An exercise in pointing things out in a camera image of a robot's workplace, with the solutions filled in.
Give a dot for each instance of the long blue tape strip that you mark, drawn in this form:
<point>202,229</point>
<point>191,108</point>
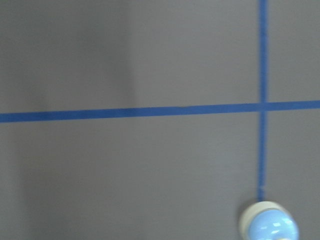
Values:
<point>41,116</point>

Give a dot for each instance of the blue bell with cream base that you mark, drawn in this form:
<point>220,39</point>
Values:
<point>267,220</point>

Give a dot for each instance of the crossing blue tape strip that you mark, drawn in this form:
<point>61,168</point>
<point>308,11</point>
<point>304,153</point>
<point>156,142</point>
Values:
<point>263,97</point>

